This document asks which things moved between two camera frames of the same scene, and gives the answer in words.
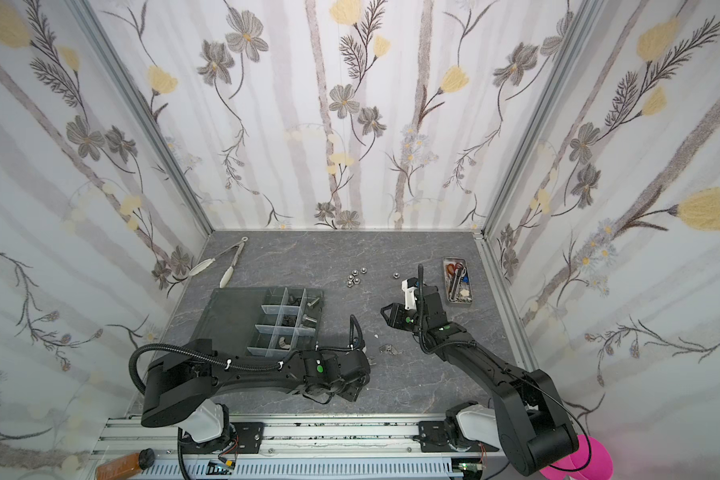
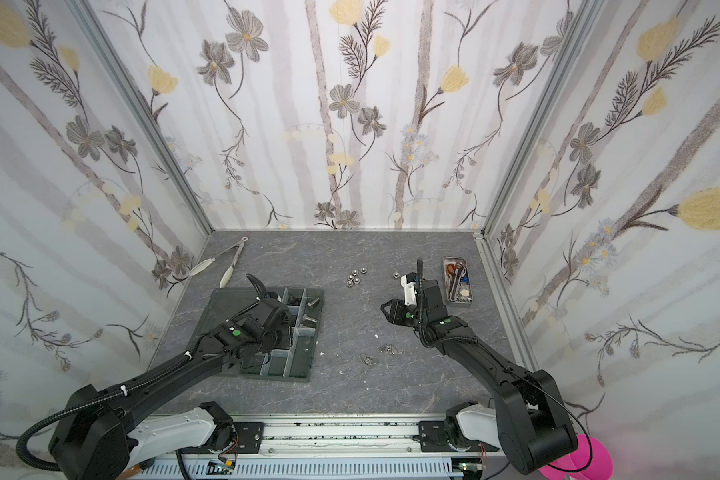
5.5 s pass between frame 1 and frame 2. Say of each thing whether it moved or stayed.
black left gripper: moved
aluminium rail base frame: stayed
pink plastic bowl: stayed
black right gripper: stayed
